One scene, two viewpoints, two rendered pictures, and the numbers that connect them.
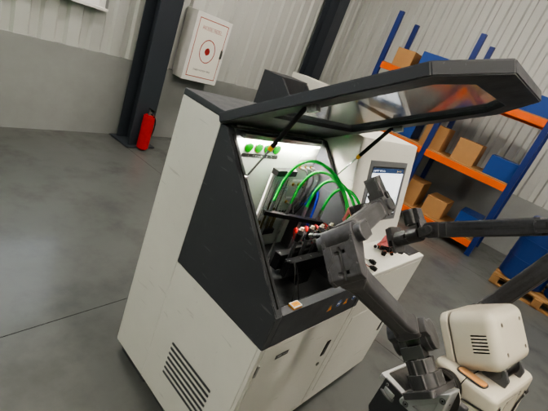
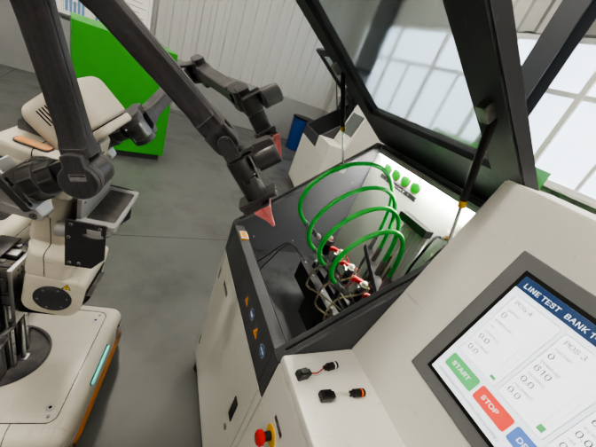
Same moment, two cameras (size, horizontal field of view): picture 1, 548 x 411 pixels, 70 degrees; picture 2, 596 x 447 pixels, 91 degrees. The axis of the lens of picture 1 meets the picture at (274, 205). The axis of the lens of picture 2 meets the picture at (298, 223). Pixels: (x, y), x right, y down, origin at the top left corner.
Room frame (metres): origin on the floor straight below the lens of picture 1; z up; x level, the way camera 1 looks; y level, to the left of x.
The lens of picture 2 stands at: (1.84, -1.10, 1.59)
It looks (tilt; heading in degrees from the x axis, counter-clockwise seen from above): 25 degrees down; 113
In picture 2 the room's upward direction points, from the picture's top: 22 degrees clockwise
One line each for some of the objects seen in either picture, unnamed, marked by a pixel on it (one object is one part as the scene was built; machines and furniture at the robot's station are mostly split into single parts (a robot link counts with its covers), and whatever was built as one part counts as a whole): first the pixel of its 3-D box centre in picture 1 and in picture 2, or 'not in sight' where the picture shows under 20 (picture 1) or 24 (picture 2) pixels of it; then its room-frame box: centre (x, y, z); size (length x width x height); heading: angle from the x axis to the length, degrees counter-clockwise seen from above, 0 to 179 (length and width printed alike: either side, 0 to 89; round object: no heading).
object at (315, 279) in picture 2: (299, 264); (321, 306); (1.68, -0.22, 0.91); 0.34 x 0.10 x 0.15; 144
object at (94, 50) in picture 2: not in sight; (119, 92); (-1.93, 1.12, 0.65); 0.95 x 0.86 x 1.30; 67
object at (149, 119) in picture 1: (147, 129); not in sight; (4.77, 1.88, 0.29); 0.17 x 0.15 x 0.54; 149
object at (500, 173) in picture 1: (439, 132); not in sight; (6.85, -2.13, 1.50); 2.78 x 0.86 x 3.00; 59
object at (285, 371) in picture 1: (285, 380); (218, 363); (1.43, -0.36, 0.44); 0.65 x 0.02 x 0.68; 144
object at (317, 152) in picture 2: not in sight; (335, 137); (0.13, 3.05, 1.00); 1.30 x 1.09 x 1.99; 135
